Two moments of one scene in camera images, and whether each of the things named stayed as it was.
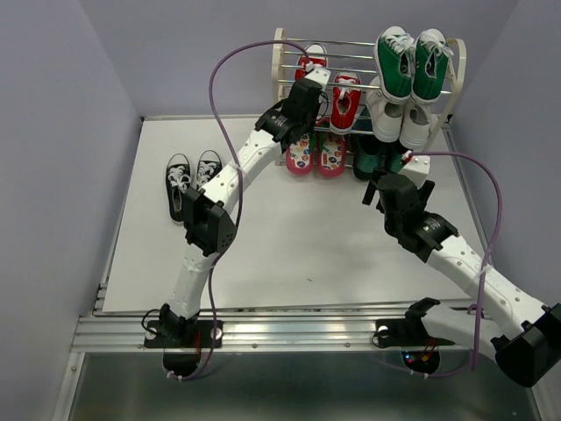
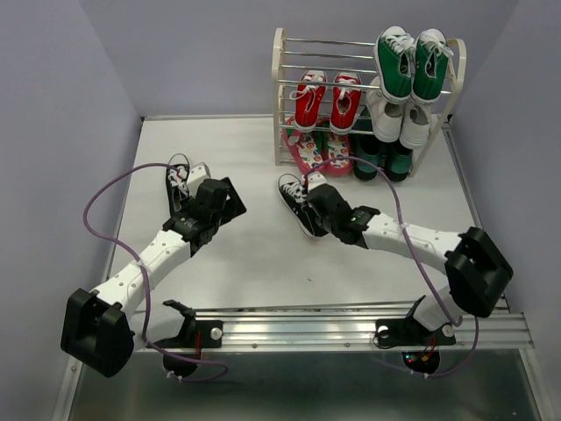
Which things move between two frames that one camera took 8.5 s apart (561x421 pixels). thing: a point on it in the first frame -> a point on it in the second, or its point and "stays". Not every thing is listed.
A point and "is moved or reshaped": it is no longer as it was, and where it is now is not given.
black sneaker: x=209 y=163 -> x=294 y=195
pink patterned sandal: x=331 y=155 is moved or reshaped
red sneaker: x=316 y=54 is moved or reshaped
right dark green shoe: x=394 y=163 stays
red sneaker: x=346 y=95 stays
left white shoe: x=387 y=116 stays
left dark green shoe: x=367 y=156 stays
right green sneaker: x=432 y=55 stays
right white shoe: x=415 y=124 stays
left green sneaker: x=393 y=46 stays
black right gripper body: x=389 y=224 -> x=330 y=227
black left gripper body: x=309 y=117 -> x=232 y=209
